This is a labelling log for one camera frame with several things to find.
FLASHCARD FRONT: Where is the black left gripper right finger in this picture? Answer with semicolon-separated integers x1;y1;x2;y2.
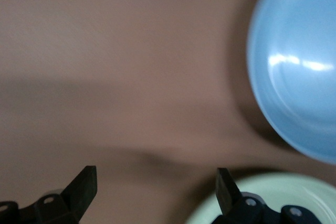
212;167;326;224

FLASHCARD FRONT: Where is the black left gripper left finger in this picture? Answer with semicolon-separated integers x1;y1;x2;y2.
0;165;98;224

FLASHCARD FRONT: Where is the pale green round plate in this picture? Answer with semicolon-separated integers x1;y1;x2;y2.
183;173;336;224

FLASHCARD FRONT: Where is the brown table cover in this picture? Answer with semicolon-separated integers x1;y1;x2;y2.
0;0;336;224

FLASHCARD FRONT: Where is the blue round plate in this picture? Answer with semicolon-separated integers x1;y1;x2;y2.
246;0;336;166

